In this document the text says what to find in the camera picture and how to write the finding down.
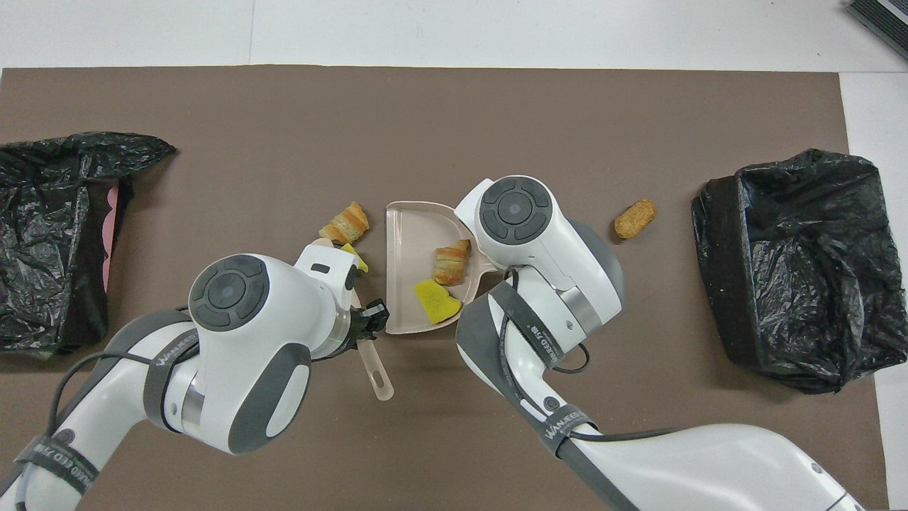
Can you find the grey ribbed box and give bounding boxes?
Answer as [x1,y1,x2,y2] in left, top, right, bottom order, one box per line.
[846,0,908,61]

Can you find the striped orange croissant piece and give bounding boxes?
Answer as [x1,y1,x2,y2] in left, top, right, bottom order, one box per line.
[433,239,472,287]
[318,202,370,246]

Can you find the brown table mat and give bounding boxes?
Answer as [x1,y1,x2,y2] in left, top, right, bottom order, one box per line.
[0,65,891,511]

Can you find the brown peanut shaped toy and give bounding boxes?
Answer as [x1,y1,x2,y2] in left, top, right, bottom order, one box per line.
[614,199,658,241]

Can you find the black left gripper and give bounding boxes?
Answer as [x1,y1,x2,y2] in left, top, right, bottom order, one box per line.
[333,299,390,359]

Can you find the yellow sponge piece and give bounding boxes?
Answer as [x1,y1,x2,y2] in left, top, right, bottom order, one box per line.
[414,279,463,326]
[340,243,370,274]

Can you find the beige plastic dustpan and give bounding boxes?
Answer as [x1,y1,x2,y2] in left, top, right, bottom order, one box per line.
[384,201,497,336]

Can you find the black bag lined trash bin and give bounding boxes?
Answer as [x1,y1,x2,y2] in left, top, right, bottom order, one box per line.
[0,131,177,359]
[692,148,908,395]

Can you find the beige hand brush black bristles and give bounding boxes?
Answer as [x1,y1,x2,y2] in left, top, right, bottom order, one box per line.
[310,236,395,402]

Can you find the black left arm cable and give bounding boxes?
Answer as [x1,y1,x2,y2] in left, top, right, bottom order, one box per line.
[43,305,206,455]

